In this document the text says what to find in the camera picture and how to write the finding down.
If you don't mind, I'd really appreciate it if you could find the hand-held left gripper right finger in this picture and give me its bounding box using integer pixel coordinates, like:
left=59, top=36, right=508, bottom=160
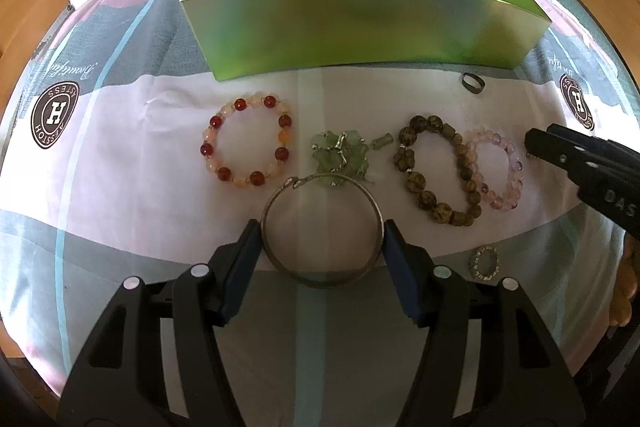
left=382, top=219, right=588, bottom=427

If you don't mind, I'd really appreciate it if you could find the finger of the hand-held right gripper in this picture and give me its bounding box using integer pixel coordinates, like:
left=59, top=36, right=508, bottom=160
left=523, top=128, right=588, bottom=172
left=546, top=123, right=608, bottom=148

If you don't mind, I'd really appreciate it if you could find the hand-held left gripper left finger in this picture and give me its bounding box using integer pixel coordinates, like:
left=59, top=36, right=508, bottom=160
left=57, top=219, right=263, bottom=427

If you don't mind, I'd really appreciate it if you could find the pink bead bracelet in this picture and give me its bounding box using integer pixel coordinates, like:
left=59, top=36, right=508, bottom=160
left=462, top=127, right=526, bottom=212

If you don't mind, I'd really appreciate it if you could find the rhinestone ring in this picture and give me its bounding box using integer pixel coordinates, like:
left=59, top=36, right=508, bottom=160
left=469, top=245, right=502, bottom=282

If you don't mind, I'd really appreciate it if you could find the brown bead bracelet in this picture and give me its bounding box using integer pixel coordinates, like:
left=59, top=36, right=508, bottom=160
left=392, top=114, right=483, bottom=225

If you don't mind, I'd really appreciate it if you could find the silver metal bangle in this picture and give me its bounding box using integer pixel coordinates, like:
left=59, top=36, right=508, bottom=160
left=261, top=177, right=386, bottom=290

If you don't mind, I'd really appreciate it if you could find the dark metal ring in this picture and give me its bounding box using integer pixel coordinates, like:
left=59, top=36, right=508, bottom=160
left=460, top=73, right=486, bottom=95

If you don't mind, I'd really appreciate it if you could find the green leaf charm bracelet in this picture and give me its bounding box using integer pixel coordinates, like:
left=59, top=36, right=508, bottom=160
left=310, top=129, right=396, bottom=190

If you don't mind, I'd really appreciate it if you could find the red orange bead bracelet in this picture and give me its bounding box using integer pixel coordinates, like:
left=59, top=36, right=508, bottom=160
left=199, top=93, right=295, bottom=188

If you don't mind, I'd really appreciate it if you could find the green cardboard box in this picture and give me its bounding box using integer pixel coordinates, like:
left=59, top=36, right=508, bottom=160
left=179, top=0, right=553, bottom=82

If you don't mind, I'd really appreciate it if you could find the person's right hand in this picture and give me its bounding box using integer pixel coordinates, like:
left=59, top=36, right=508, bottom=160
left=607, top=237, right=640, bottom=328

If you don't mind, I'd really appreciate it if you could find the printed patchwork bed sheet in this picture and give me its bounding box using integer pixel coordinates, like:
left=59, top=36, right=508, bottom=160
left=0, top=0, right=640, bottom=427

